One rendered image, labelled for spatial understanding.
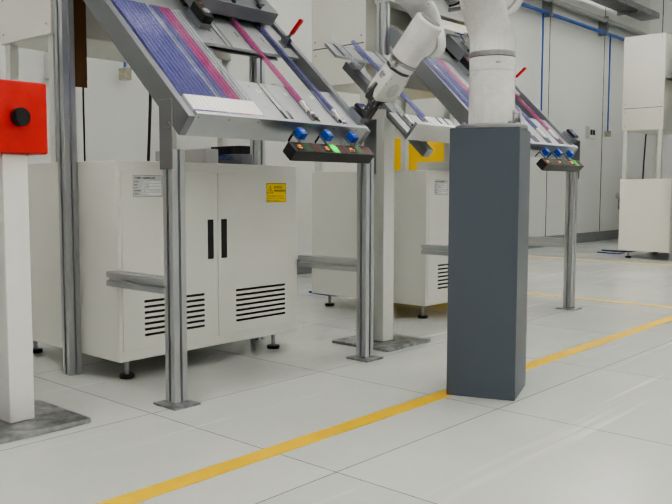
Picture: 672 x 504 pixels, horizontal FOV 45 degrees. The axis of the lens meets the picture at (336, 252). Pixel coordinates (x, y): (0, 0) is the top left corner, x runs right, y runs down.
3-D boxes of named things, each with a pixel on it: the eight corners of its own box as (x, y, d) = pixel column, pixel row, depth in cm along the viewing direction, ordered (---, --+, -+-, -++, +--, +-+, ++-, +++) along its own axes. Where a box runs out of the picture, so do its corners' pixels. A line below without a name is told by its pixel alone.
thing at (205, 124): (356, 146, 249) (368, 128, 246) (185, 135, 200) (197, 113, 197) (354, 143, 250) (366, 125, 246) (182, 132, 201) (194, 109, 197)
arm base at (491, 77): (533, 131, 217) (534, 62, 216) (521, 126, 200) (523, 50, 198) (463, 133, 224) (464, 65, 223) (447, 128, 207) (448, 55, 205)
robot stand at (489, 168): (525, 385, 223) (530, 131, 217) (514, 401, 206) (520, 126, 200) (461, 379, 229) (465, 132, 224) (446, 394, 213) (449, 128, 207)
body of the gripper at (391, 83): (397, 71, 221) (375, 103, 227) (418, 75, 229) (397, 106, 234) (381, 54, 224) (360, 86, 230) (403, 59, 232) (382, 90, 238)
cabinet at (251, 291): (298, 347, 274) (297, 165, 270) (120, 384, 222) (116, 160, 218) (180, 325, 318) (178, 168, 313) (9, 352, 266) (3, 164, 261)
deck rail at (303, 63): (360, 146, 251) (370, 131, 248) (356, 146, 249) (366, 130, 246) (246, 13, 282) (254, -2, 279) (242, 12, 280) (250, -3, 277)
